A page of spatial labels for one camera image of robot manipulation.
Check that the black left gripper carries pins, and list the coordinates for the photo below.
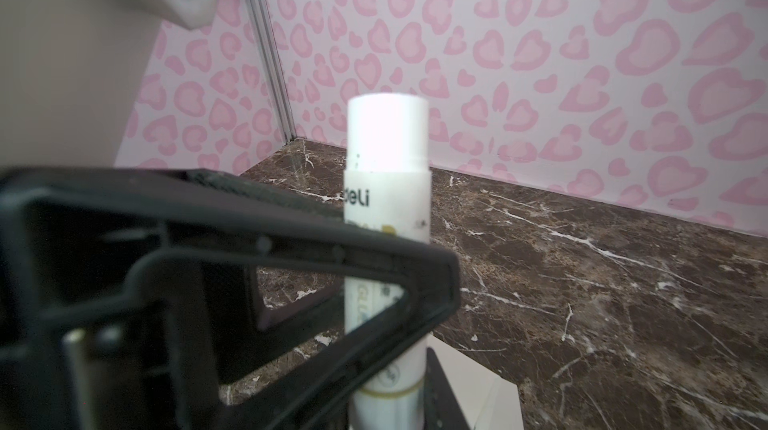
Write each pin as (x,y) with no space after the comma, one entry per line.
(110,327)

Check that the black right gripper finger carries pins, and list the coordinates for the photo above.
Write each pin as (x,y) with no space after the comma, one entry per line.
(441,407)

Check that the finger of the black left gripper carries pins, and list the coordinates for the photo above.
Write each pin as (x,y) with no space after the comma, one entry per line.
(249,334)
(279,229)

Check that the cream white envelope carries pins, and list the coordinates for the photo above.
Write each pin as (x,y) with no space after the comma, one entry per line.
(481,399)

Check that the white glue stick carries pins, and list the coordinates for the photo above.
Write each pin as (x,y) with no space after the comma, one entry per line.
(387,188)

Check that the aluminium corner frame post left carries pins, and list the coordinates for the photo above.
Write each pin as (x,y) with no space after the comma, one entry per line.
(269,54)

